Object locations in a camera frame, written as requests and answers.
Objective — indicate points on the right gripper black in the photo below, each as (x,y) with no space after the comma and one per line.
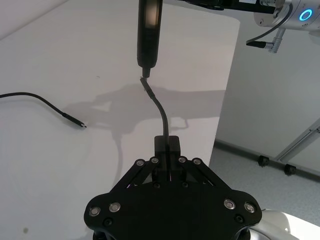
(252,7)

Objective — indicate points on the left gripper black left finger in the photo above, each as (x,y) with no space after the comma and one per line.
(146,172)

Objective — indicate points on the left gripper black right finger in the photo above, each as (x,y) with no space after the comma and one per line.
(192,172)

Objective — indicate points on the black slim phone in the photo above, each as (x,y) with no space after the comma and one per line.
(148,37)

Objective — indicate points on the black caster wheel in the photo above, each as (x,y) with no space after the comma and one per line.
(290,169)
(264,160)

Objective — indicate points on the white table cloth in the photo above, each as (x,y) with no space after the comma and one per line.
(62,62)

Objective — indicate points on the aluminium frame stand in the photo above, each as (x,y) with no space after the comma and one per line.
(300,140)

